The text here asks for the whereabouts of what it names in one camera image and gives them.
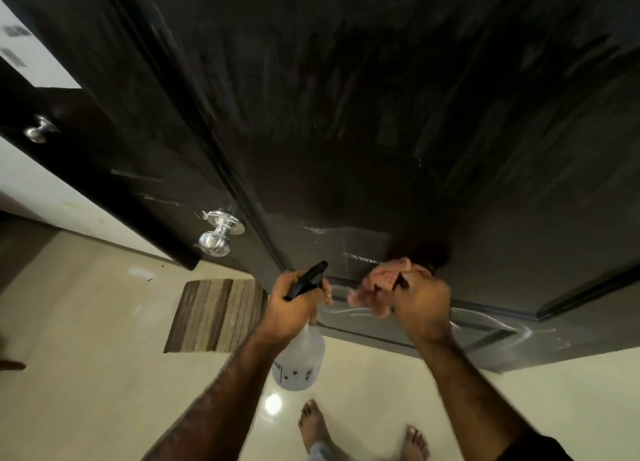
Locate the person's left hand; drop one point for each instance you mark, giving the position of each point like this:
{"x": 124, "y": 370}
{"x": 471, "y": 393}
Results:
{"x": 290, "y": 305}

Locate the person's right hand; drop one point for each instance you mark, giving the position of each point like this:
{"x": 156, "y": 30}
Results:
{"x": 425, "y": 310}

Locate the orange checked cloth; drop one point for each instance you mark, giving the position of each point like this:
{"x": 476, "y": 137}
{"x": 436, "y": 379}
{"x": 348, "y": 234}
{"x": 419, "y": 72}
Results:
{"x": 380, "y": 275}

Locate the white spray bottle black trigger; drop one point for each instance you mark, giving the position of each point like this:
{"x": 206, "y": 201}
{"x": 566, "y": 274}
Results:
{"x": 300, "y": 365}

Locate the black wooden door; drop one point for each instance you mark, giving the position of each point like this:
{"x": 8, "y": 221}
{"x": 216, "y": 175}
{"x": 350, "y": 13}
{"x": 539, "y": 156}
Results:
{"x": 350, "y": 100}

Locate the person's left forearm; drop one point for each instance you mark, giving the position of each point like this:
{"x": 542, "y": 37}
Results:
{"x": 220, "y": 400}

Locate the person's right forearm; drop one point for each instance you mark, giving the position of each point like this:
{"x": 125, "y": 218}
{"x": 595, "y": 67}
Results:
{"x": 470, "y": 400}

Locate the person's left foot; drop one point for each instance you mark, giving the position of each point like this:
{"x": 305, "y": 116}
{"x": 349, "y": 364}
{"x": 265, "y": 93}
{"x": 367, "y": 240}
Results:
{"x": 312, "y": 425}

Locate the person's foot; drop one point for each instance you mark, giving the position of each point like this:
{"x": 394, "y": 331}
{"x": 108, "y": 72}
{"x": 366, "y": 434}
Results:
{"x": 415, "y": 445}
{"x": 312, "y": 425}

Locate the person's right foot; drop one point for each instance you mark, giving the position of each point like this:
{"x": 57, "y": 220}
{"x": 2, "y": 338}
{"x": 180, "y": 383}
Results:
{"x": 415, "y": 445}

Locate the black laundry room door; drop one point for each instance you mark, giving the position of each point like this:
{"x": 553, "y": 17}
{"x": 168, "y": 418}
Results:
{"x": 115, "y": 140}

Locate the brown striped doormat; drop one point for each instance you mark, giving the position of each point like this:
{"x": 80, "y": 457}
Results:
{"x": 215, "y": 315}

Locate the grey trousers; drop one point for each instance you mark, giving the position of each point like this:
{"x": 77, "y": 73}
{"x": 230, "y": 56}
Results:
{"x": 325, "y": 453}

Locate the printed paper notice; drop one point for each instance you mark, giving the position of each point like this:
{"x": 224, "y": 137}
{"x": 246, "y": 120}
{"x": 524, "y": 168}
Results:
{"x": 45, "y": 70}

